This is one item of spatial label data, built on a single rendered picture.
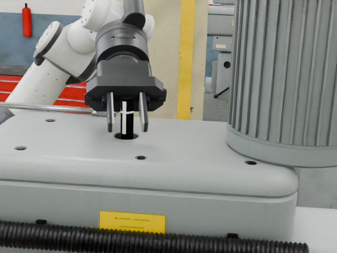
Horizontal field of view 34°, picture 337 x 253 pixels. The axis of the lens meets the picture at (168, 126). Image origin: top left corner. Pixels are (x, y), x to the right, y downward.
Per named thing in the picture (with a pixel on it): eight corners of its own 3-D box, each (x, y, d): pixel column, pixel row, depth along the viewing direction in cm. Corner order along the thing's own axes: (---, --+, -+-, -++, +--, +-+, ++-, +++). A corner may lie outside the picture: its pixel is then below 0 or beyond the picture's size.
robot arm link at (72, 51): (131, 31, 112) (99, 43, 129) (90, 0, 108) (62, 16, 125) (105, 75, 109) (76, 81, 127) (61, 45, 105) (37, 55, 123)
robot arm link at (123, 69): (162, 121, 91) (156, 73, 99) (169, 77, 84) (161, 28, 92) (84, 122, 89) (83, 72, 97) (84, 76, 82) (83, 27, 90)
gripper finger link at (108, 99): (113, 135, 83) (112, 106, 87) (114, 120, 80) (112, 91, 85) (103, 135, 82) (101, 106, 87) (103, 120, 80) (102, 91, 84)
